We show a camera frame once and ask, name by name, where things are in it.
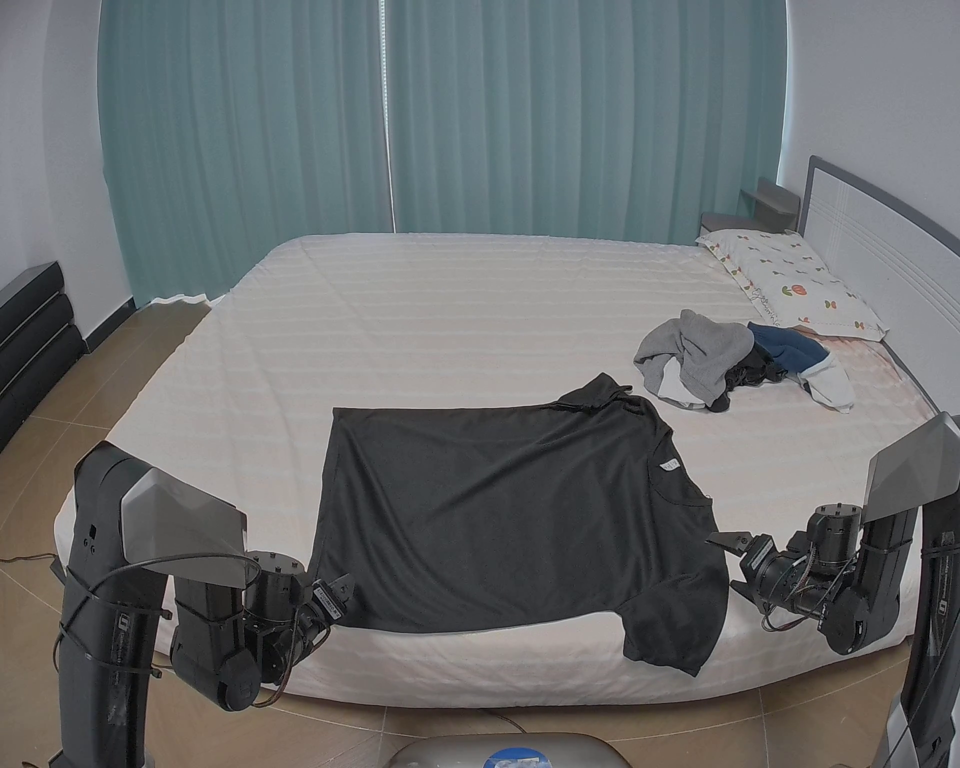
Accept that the white printed pillow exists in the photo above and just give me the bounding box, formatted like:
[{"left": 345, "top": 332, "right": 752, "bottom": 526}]
[{"left": 693, "top": 227, "right": 892, "bottom": 344}]

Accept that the grey bedside table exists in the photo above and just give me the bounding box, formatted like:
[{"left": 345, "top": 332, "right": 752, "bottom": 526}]
[{"left": 699, "top": 177, "right": 802, "bottom": 238}]

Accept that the pile of clothes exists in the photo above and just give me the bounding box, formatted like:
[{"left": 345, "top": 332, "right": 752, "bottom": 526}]
[{"left": 633, "top": 309, "right": 856, "bottom": 415}]

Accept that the bed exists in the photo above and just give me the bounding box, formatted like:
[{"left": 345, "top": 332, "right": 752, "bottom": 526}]
[{"left": 56, "top": 155, "right": 960, "bottom": 710}]

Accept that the blue-green curtain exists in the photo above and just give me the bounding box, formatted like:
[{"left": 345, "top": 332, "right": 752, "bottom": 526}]
[
  {"left": 386, "top": 0, "right": 790, "bottom": 246},
  {"left": 97, "top": 0, "right": 395, "bottom": 309}
]

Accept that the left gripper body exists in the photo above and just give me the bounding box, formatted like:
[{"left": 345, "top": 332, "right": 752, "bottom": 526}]
[{"left": 304, "top": 577, "right": 340, "bottom": 627}]

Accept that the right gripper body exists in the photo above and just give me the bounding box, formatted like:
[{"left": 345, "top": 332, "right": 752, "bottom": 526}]
[{"left": 738, "top": 534, "right": 802, "bottom": 615}]

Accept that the black T-shirt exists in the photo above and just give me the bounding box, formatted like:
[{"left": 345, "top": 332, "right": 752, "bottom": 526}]
[{"left": 307, "top": 372, "right": 732, "bottom": 678}]

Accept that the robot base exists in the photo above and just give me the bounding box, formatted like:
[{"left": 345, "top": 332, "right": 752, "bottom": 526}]
[{"left": 390, "top": 733, "right": 628, "bottom": 768}]

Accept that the black chest of drawers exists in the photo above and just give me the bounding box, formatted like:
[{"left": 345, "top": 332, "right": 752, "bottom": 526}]
[{"left": 0, "top": 260, "right": 85, "bottom": 453}]

